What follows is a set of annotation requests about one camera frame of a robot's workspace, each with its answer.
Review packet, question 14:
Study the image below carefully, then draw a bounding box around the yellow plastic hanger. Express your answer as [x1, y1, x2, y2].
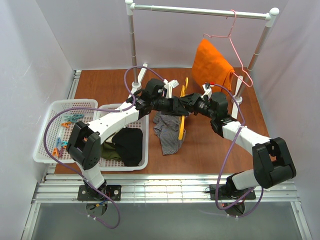
[178, 77, 189, 141]

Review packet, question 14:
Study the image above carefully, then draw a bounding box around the grey striped underwear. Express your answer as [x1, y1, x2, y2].
[153, 112, 186, 156]

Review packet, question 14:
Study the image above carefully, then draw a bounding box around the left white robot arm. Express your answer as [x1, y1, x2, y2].
[66, 78, 189, 191]

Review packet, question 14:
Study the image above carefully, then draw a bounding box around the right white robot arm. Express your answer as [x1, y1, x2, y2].
[180, 92, 297, 196]

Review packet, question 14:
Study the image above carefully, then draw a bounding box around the white laundry basket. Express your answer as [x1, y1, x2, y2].
[89, 102, 149, 172]

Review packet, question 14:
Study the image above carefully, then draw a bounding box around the orange towel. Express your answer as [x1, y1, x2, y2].
[191, 39, 235, 91]

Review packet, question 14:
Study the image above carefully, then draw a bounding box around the silver clothes rack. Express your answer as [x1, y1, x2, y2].
[122, 0, 279, 118]

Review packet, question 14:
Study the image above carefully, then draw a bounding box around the black garment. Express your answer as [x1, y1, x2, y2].
[111, 127, 143, 167]

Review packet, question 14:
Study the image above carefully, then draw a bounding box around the cream garment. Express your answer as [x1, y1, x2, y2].
[104, 136, 114, 144]

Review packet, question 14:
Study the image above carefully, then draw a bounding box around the olive green garment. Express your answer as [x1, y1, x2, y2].
[101, 142, 122, 162]

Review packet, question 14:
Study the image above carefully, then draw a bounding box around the teal clothespin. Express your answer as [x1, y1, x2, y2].
[64, 114, 84, 123]

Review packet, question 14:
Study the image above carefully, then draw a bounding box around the orange clothespin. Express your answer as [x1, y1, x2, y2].
[60, 121, 72, 129]
[52, 147, 61, 158]

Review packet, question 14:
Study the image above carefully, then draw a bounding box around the blue clothespin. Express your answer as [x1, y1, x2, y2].
[56, 137, 68, 149]

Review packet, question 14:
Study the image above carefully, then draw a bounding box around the orange clothespin front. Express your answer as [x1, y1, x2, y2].
[52, 147, 61, 158]

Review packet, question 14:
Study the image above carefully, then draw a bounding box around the white clothespin basket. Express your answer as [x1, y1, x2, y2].
[33, 98, 98, 164]

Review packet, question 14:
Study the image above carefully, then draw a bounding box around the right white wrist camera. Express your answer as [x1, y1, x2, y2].
[201, 82, 215, 100]

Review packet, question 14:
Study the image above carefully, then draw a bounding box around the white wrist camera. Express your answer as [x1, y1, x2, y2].
[163, 79, 179, 99]
[201, 82, 215, 100]

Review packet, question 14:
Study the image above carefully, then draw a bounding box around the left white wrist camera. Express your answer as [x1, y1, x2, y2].
[163, 79, 179, 99]

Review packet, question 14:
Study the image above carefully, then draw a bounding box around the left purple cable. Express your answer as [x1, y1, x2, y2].
[43, 66, 169, 230]

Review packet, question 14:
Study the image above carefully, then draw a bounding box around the purple cable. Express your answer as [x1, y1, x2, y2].
[212, 83, 265, 218]
[43, 66, 169, 230]

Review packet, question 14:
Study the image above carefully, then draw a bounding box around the pink wire hanger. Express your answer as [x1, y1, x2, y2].
[202, 9, 254, 88]

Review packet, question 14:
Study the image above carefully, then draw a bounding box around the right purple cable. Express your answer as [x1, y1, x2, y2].
[212, 83, 265, 218]

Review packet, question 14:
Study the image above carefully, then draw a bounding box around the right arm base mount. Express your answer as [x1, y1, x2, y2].
[204, 183, 257, 201]

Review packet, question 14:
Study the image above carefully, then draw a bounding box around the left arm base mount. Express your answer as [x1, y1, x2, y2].
[77, 185, 122, 201]

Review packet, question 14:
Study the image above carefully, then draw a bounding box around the aluminium rail frame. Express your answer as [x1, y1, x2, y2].
[20, 69, 313, 240]

